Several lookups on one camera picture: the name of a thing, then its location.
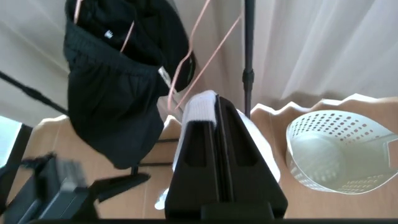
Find white laundry basket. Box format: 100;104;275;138
285;109;398;195

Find black clothes rack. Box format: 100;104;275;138
0;0;256;215

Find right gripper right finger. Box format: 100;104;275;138
216;95;289;218

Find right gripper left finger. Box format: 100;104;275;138
164;120;221;218

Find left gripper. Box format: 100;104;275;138
2;151;152;220

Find white garment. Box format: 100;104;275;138
154;90;282;211

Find black shorts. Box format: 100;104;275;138
63;0;198;170

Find pink clothes hanger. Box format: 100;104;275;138
73;0;136;54
166;0;244;113

